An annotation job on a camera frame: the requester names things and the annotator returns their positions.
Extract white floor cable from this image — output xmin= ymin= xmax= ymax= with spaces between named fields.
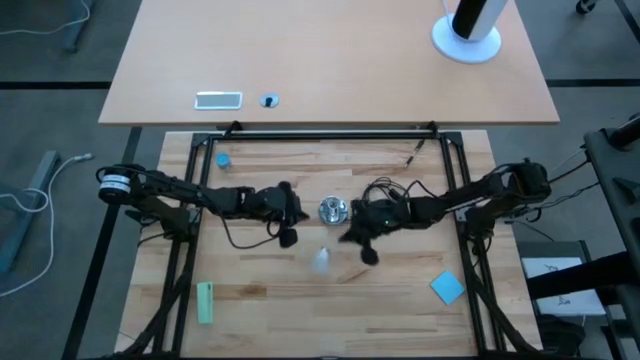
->
xmin=0 ymin=151 xmax=95 ymax=300
xmin=0 ymin=0 xmax=92 ymax=37

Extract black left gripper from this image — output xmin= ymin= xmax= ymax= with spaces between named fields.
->
xmin=242 ymin=180 xmax=312 ymax=250

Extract small thin metal tool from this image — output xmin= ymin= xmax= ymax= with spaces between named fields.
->
xmin=403 ymin=138 xmax=427 ymax=170

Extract black aluminium rig frame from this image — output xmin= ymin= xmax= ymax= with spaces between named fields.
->
xmin=99 ymin=119 xmax=544 ymax=360

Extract grey metal table leg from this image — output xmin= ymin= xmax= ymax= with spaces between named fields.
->
xmin=0 ymin=149 xmax=62 ymax=275
xmin=62 ymin=0 xmax=96 ymax=54

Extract white paper sheet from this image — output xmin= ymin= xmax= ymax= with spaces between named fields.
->
xmin=520 ymin=256 xmax=607 ymax=318

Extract black equipment cart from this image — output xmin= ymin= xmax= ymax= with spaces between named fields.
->
xmin=582 ymin=113 xmax=640 ymax=281

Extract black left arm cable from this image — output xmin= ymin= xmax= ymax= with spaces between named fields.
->
xmin=218 ymin=212 xmax=284 ymax=251

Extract chrome lamp socket base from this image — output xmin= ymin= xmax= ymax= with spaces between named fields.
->
xmin=317 ymin=195 xmax=350 ymax=227

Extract white rimmed smartphone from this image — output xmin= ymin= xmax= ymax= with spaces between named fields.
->
xmin=193 ymin=90 xmax=245 ymax=112

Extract light wooden desk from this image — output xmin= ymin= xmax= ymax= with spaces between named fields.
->
xmin=97 ymin=0 xmax=561 ymax=126

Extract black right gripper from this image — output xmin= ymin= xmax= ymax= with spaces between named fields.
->
xmin=337 ymin=197 xmax=413 ymax=267

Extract blue sticky note pad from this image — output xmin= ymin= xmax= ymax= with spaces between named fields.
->
xmin=429 ymin=270 xmax=467 ymax=307

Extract green rectangular strip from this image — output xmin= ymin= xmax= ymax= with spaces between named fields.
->
xmin=196 ymin=280 xmax=215 ymax=326

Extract white lightbulb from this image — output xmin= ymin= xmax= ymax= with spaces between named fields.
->
xmin=309 ymin=244 xmax=332 ymax=277

